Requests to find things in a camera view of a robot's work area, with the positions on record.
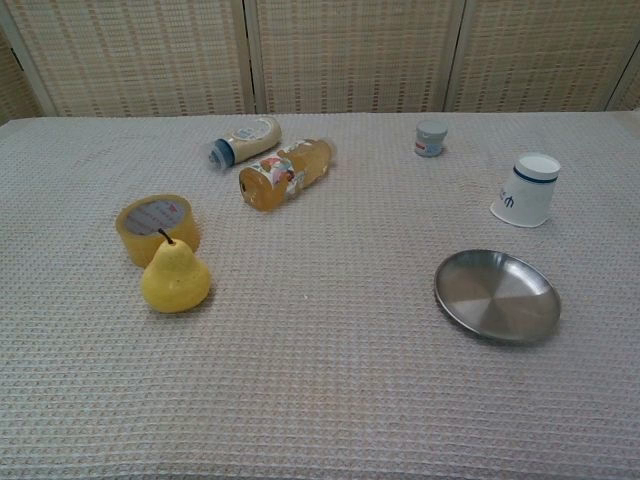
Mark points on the white paper cup blue print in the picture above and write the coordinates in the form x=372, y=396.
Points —
x=525, y=195

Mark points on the round metal plate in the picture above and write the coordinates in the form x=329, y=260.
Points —
x=495, y=297

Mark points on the yellow packing tape roll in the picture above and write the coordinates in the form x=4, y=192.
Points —
x=150, y=220

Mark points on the cream bottle with blue cap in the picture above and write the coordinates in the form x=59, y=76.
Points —
x=250, y=140

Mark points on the orange juice bottle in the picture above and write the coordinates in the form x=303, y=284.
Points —
x=280, y=175

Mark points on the small white jar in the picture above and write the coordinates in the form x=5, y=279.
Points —
x=430, y=142

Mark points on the grey waffle tablecloth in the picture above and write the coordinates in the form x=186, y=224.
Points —
x=320, y=375

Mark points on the yellow pear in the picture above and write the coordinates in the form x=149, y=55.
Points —
x=175, y=280

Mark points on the woven folding screen panel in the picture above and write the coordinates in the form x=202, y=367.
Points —
x=629, y=90
x=540, y=55
x=135, y=55
x=17, y=85
x=355, y=55

